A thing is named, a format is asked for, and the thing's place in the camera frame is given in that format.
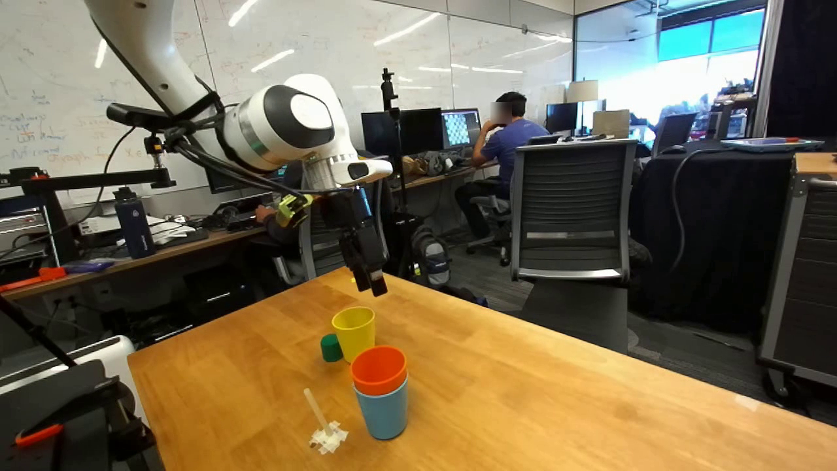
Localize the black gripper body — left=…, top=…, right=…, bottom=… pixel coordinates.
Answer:
left=321, top=184, right=387, bottom=269

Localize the yellow plastic cup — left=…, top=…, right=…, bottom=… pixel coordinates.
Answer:
left=328, top=304, right=378, bottom=364

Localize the orange plastic cup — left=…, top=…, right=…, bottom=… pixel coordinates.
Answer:
left=348, top=344, right=411, bottom=398

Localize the black backpack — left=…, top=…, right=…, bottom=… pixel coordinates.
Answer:
left=406, top=217, right=454, bottom=290

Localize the dark green block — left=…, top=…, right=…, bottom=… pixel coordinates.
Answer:
left=318, top=332, right=345, bottom=364

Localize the black computer monitor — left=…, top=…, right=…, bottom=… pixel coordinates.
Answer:
left=358, top=107, right=443, bottom=160

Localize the black pole stand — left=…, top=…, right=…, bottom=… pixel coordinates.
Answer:
left=375, top=66, right=406, bottom=192

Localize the lit laptop screen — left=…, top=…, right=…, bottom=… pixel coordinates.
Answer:
left=440, top=105, right=484, bottom=152

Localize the blue plastic cup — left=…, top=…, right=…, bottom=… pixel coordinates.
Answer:
left=351, top=381, right=411, bottom=446

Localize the white plastic jack toy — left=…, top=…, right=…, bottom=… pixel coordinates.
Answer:
left=301, top=387, right=351, bottom=457

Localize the person in blue shirt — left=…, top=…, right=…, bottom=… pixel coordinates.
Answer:
left=453, top=90, right=553, bottom=257

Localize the wooden desk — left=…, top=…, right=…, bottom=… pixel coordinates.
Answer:
left=0, top=222, right=270, bottom=304

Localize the white cloth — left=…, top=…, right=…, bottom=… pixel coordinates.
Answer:
left=140, top=215, right=202, bottom=249

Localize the gray mesh office chair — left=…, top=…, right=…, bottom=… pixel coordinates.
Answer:
left=506, top=135, right=642, bottom=351

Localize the dark blue water bottle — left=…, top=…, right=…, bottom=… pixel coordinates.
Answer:
left=113, top=187, right=156, bottom=262

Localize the white lamp shade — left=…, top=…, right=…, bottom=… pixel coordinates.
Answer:
left=564, top=79, right=602, bottom=107

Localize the black clamp bar stand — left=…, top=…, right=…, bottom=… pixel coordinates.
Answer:
left=0, top=164, right=178, bottom=269

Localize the cardboard box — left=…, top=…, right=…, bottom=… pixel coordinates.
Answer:
left=591, top=107, right=632, bottom=142

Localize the white box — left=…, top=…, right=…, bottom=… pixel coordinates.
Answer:
left=0, top=332, right=140, bottom=414

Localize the gray rolling cabinet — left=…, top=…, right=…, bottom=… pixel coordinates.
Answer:
left=756, top=172, right=837, bottom=395

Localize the wrist camera with yellow mount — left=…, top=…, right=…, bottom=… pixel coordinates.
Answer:
left=273, top=192, right=318, bottom=234

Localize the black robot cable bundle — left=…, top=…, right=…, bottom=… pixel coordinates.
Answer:
left=102, top=90, right=302, bottom=198

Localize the black camera on tripod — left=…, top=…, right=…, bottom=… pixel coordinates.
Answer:
left=105, top=100, right=191, bottom=168

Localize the black device with orange handle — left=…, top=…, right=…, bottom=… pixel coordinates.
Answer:
left=0, top=295, right=168, bottom=471

